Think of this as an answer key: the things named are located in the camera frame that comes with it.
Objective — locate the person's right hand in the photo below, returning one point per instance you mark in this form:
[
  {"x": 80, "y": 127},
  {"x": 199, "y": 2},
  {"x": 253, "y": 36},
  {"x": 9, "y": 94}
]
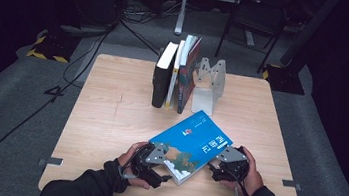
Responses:
[{"x": 254, "y": 180}]

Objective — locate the black yellow striped base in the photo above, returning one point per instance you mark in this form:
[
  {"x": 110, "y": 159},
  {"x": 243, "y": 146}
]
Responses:
[{"x": 54, "y": 48}]

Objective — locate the black chair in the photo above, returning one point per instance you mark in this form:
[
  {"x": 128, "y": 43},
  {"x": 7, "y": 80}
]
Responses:
[{"x": 255, "y": 24}]

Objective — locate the grey tape strip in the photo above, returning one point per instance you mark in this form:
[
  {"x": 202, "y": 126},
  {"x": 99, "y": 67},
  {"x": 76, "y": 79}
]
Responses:
[{"x": 289, "y": 183}]

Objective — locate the thin yellow book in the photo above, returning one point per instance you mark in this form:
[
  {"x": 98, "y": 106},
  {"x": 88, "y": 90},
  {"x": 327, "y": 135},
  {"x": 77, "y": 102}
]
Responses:
[{"x": 176, "y": 64}]

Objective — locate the person's left hand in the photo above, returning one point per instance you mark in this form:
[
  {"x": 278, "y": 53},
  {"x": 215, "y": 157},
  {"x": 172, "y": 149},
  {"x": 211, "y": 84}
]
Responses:
[{"x": 126, "y": 159}]

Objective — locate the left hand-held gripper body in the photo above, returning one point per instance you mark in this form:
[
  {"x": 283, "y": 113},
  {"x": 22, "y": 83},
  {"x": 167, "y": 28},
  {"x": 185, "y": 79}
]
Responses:
[{"x": 157, "y": 154}]

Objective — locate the translucent expandable book stand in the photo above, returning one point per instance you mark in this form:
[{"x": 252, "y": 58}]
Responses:
[{"x": 203, "y": 103}]

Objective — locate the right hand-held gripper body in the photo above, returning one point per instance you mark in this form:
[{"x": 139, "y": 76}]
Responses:
[{"x": 231, "y": 154}]

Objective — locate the red and blue illustrated book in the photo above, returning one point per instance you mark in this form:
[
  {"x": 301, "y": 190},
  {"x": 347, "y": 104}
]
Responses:
[{"x": 186, "y": 79}]

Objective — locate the black stand with striped base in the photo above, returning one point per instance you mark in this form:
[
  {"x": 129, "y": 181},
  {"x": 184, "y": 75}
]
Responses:
[{"x": 285, "y": 79}]

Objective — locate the grey metal desk frame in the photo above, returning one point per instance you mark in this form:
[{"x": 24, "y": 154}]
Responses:
[{"x": 181, "y": 11}]

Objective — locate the black hardcover book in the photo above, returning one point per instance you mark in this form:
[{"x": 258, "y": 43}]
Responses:
[{"x": 160, "y": 86}]

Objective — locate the bright blue paperback book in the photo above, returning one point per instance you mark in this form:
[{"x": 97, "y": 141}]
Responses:
[{"x": 190, "y": 140}]

